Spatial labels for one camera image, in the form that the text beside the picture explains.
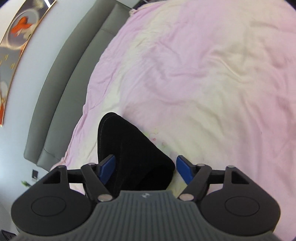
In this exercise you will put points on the small green potted plant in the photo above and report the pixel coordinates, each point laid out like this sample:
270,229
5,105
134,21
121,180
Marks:
27,183

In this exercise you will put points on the pink floral duvet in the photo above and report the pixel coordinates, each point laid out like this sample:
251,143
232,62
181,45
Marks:
196,81

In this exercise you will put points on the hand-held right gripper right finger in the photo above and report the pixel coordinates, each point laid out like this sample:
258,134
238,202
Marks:
185,169

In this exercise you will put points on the black wall socket panel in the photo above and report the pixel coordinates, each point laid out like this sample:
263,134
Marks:
35,174

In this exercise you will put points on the black pants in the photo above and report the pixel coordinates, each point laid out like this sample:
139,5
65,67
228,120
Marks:
129,150

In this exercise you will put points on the grey padded bed headboard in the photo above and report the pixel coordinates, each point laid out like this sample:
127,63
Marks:
69,81

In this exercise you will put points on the goldfish wall poster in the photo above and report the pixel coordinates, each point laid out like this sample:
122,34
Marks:
20,25

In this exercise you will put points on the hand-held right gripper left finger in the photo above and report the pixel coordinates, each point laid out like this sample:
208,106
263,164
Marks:
106,169

